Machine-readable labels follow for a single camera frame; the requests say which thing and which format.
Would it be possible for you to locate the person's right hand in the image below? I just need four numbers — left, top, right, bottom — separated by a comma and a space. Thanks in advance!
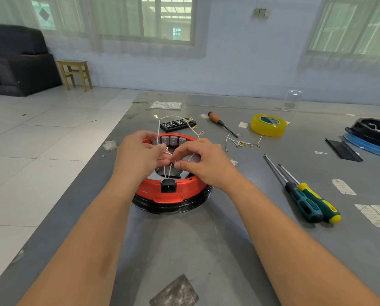
172, 138, 246, 192

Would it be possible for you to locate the person's left hand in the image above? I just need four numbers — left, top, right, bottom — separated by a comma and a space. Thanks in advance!
112, 130, 173, 188

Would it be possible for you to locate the red plastic ring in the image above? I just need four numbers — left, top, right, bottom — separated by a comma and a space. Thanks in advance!
135, 133, 209, 204

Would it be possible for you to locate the white yellow wires bundle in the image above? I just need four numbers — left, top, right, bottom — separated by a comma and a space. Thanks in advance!
224, 133, 263, 153

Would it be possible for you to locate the small black plug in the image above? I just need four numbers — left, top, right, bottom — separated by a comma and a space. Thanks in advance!
160, 178, 177, 193

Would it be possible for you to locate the white branched wires harness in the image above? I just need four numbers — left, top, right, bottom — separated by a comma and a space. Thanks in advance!
154, 114, 205, 163

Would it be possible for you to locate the black metal round plate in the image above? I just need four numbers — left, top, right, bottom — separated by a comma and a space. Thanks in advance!
131, 165, 213, 215

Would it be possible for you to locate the dark green black screwdriver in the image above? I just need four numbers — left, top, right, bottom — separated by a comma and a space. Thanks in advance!
263, 154, 324, 224

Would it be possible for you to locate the green yellow handle screwdriver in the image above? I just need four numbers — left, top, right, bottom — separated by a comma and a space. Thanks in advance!
278, 164, 342, 224

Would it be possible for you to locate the person's right forearm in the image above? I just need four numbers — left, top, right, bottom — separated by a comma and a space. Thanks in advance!
226, 181, 380, 306

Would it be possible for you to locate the person's left forearm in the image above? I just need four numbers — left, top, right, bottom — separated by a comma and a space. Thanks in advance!
17, 175, 139, 306

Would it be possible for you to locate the black bit set case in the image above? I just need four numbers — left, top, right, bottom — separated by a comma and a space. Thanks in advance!
159, 117, 197, 133

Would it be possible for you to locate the white paper sheet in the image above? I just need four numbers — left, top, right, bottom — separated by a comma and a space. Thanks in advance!
150, 101, 183, 111

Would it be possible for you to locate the yellow tape roll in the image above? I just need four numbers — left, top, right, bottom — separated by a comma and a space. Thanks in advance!
250, 113, 288, 137

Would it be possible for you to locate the clear acrylic stand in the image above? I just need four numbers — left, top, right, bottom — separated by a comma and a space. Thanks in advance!
274, 90, 302, 111

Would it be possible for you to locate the wide sheer curtain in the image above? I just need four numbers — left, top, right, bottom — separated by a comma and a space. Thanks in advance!
0, 0, 209, 60

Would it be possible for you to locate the wooden stool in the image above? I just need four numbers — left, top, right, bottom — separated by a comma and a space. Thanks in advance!
56, 60, 93, 92

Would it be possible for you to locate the black flat plate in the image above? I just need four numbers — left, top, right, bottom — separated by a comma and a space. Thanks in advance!
325, 138, 364, 163

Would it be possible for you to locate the wide window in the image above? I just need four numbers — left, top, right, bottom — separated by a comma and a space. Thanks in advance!
30, 0, 197, 45

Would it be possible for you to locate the black armchair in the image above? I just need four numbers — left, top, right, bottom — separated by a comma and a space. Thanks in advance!
0, 24, 63, 98

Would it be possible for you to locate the narrow sheer curtain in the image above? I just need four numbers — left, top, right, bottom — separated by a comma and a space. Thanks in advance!
298, 0, 380, 74

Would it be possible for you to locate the narrow window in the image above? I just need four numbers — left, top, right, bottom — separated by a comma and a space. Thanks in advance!
309, 0, 380, 56

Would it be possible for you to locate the wooden handle screwdriver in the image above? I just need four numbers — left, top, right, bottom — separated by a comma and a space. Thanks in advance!
207, 111, 239, 139

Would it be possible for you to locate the blue plastic ring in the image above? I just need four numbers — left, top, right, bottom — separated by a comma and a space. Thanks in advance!
343, 133, 380, 160

